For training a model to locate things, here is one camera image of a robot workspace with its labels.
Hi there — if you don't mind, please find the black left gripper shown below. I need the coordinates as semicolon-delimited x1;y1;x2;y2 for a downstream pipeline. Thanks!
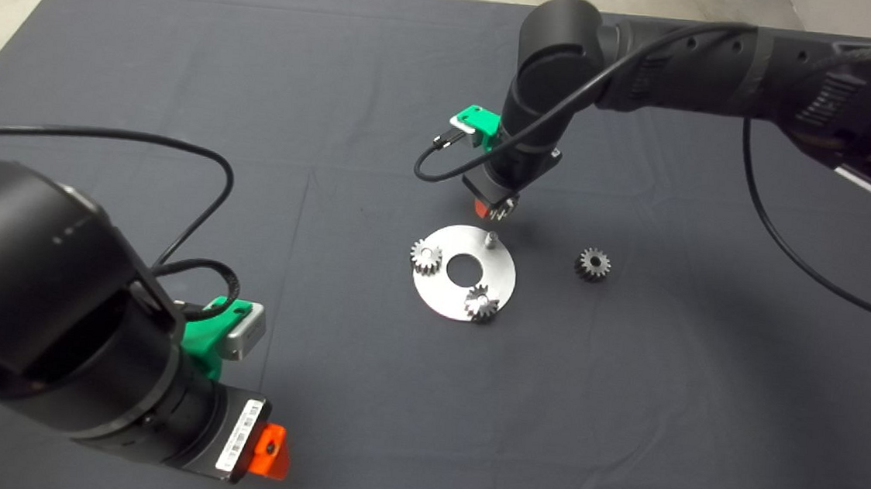
191;381;296;489

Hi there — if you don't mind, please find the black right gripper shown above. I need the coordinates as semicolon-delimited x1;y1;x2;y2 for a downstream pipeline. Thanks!
459;142;564;226

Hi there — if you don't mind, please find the large steel gear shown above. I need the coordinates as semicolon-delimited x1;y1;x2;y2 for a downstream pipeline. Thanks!
487;195;522;225

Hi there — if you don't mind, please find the small steel gear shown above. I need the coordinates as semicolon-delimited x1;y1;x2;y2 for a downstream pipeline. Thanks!
408;238;446;277
462;283;503;325
573;246;613;284

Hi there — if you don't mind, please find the round metal plate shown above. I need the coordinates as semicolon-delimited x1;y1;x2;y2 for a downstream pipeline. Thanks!
408;221;521;327

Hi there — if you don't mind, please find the dark grey table cloth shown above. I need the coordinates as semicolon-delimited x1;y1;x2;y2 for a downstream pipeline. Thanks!
0;0;871;489

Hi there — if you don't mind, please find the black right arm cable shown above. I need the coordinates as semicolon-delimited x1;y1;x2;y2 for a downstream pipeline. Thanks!
403;0;871;330

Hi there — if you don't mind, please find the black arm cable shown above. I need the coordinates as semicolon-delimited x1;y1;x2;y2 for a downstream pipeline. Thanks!
403;0;871;330
0;119;254;327

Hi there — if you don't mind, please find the silver right camera box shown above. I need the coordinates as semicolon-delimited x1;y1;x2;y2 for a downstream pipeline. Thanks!
447;117;485;150

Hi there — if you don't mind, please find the silver camera box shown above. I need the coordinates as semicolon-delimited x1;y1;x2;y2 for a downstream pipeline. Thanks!
447;117;485;150
221;300;268;362

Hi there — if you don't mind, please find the green right camera mount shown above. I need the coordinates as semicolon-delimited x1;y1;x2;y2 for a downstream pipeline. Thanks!
447;104;503;153

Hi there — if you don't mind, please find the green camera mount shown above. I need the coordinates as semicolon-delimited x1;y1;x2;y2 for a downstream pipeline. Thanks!
447;104;503;153
178;293;255;383

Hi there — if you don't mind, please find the silver left camera box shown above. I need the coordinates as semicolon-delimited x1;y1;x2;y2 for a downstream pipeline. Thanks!
221;300;268;362

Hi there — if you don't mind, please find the green left camera mount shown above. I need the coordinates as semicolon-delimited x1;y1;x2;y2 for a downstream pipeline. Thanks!
178;293;255;383

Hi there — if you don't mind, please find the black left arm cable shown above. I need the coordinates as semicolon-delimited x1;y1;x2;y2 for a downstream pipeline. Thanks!
0;119;254;327

